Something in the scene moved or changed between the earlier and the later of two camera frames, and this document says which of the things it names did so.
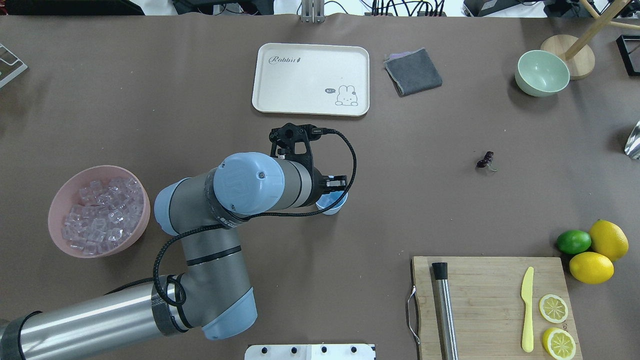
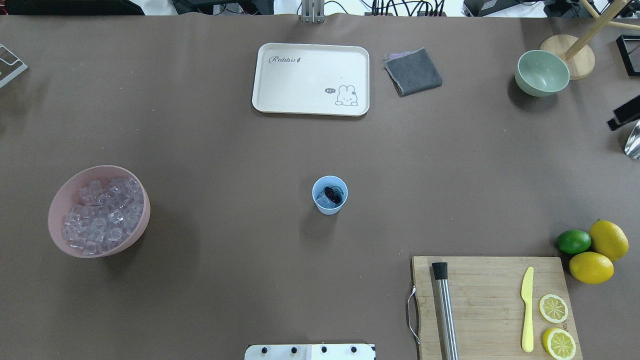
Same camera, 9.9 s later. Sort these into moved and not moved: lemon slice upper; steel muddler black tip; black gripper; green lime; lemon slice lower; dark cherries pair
Moved: dark cherries pair; black gripper
Not moved: lemon slice upper; green lime; lemon slice lower; steel muddler black tip
